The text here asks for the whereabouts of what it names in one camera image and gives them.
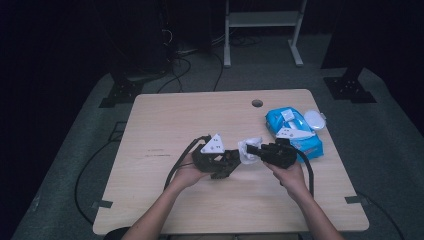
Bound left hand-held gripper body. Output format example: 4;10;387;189
191;133;228;174

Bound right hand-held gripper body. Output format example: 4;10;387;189
262;127;316;170

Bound blue wet wipe pack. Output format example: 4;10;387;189
264;106;328;164

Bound person's left hand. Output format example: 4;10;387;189
169;152;210;193

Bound person's right hand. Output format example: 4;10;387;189
264;160;312;202

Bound grey tape piece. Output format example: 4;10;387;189
91;199;114;210
344;195;370;205

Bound black stand base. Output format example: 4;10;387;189
323;65;378;104
99;77;145;109

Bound white metal stand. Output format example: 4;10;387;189
223;0;308;69

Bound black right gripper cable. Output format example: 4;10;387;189
294;149;315;198

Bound black floor cable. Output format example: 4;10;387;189
74;139;118;225
156;55;193;94
211;51;225;93
355;190;405;240

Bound black table frame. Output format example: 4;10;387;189
108;121;128;143

